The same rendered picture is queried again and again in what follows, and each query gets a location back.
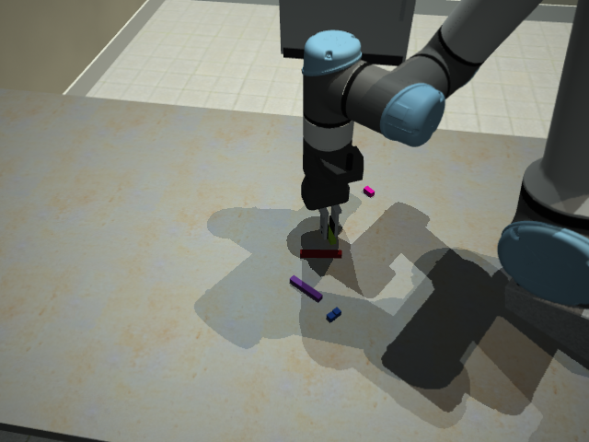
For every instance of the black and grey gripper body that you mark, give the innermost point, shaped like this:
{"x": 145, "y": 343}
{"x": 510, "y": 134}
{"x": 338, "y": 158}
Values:
{"x": 329, "y": 158}

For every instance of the lime green rod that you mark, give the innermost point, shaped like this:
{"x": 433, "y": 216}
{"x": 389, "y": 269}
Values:
{"x": 331, "y": 237}

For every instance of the purple rod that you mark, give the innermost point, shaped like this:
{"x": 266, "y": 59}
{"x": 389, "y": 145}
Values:
{"x": 306, "y": 288}

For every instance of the dark red rod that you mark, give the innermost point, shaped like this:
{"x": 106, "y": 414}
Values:
{"x": 320, "y": 253}

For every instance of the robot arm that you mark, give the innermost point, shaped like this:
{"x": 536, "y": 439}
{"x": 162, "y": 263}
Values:
{"x": 546, "y": 247}

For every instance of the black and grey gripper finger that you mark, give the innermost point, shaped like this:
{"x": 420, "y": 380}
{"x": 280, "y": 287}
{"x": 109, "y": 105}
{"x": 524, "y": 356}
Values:
{"x": 334, "y": 219}
{"x": 324, "y": 226}

